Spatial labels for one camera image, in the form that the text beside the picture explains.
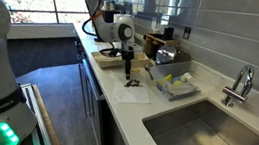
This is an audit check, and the metal spoon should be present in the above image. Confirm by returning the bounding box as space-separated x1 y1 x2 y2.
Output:
143 65 156 82

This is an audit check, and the black wall switch plate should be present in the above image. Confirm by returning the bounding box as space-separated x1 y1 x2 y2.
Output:
182 25 192 40

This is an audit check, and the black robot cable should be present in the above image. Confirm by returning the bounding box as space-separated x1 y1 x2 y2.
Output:
78 0 131 59

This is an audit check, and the small wooden box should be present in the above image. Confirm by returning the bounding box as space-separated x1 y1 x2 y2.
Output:
129 51 152 70

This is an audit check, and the wooden countertop organizer rack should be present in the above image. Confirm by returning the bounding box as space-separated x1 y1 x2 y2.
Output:
141 31 181 62

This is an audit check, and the small yellow plastic piece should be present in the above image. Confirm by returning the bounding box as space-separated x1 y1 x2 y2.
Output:
164 72 174 83

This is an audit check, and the small chrome faucet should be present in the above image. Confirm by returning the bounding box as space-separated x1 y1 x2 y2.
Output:
220 61 257 111

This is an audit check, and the black cup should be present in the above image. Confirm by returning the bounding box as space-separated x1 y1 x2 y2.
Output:
162 26 176 42

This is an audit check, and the brown canister with chrome lid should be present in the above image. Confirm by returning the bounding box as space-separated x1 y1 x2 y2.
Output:
154 43 194 70

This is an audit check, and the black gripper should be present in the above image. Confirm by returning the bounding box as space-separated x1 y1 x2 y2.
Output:
117 44 137 81

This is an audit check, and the wooden cutting board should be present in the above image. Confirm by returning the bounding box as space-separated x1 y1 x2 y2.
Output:
89 47 128 72

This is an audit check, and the pile of coffee beans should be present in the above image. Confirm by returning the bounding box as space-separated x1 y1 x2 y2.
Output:
123 77 144 90

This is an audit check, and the robot mounting table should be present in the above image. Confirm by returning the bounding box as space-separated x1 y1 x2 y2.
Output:
12 81 74 145

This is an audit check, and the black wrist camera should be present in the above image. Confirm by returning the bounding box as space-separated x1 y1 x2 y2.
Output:
107 45 124 59

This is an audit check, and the white paper serviette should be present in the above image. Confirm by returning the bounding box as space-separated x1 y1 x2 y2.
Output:
111 75 154 107

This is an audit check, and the orange cable strap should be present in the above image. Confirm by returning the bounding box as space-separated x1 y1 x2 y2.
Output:
90 8 103 21

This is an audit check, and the steel kitchen sink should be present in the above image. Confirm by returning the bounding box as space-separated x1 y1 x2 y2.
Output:
139 90 259 145

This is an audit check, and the grey dish tray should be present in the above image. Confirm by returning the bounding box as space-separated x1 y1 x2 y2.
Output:
145 66 204 106

